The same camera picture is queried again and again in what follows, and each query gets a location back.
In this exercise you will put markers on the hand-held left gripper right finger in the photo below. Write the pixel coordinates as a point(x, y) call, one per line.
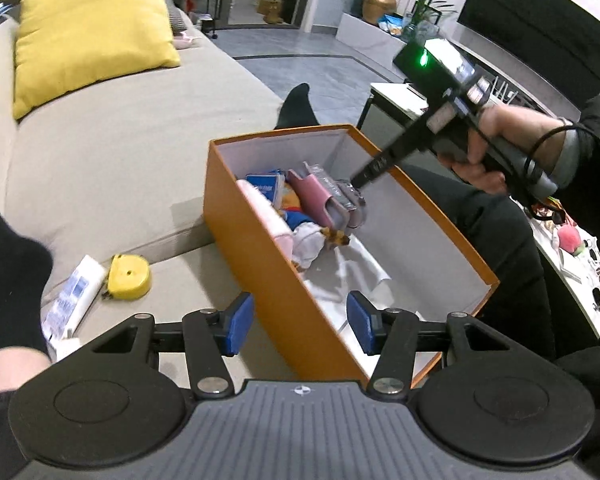
point(360, 327)

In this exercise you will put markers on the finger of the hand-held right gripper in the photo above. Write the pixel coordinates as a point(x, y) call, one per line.
point(405, 152)
point(395, 142)

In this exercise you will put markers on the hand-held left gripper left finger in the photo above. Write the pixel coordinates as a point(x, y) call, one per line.
point(240, 322)

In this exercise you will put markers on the pink case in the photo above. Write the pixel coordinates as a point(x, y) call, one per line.
point(312, 195)

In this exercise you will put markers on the plush doll with blue collar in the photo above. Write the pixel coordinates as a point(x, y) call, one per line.
point(305, 240)

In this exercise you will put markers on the pale pink pouch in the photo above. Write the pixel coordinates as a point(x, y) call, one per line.
point(275, 225)

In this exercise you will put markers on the yellow tape measure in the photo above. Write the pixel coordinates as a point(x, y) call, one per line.
point(127, 275)

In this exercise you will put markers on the orange cardboard box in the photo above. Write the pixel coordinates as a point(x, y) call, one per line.
point(240, 200)

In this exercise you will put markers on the small blue box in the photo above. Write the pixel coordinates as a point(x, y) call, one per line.
point(265, 185)

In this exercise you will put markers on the white printed tube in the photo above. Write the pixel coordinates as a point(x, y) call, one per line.
point(75, 290)

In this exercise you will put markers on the person's right forearm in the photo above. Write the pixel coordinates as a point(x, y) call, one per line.
point(575, 157)

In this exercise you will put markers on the person's right hand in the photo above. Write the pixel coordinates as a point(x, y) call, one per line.
point(515, 125)

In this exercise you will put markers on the green plant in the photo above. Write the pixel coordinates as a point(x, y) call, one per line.
point(430, 7)

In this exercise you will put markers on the white television cabinet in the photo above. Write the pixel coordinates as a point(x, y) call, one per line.
point(365, 27)

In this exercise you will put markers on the golden vase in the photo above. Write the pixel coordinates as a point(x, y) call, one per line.
point(379, 6)

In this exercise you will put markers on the black television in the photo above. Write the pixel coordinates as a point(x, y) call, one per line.
point(530, 20)

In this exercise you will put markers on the person's right leg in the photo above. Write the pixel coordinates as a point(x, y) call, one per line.
point(297, 107)

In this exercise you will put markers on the person's leg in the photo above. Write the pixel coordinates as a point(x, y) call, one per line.
point(297, 107)
point(10, 285)

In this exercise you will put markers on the black shorts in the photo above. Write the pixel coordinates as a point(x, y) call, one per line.
point(495, 270)

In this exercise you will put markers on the brown boots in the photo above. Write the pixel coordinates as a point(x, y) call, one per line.
point(271, 11)

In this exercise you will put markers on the pink plush toy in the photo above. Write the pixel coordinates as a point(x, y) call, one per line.
point(571, 239)

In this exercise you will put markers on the beige sofa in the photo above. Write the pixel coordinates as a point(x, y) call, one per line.
point(130, 135)

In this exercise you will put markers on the person's left leg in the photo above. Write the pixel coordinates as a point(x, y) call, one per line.
point(10, 285)

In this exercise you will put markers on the small pink cloth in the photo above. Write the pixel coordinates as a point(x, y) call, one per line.
point(185, 40)

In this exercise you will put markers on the black metal rack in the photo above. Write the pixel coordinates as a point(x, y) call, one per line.
point(200, 7)

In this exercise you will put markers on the houndstooth cushion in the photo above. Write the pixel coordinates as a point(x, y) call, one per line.
point(177, 17)

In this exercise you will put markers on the yellow pillow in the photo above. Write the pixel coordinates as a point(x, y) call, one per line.
point(95, 35)

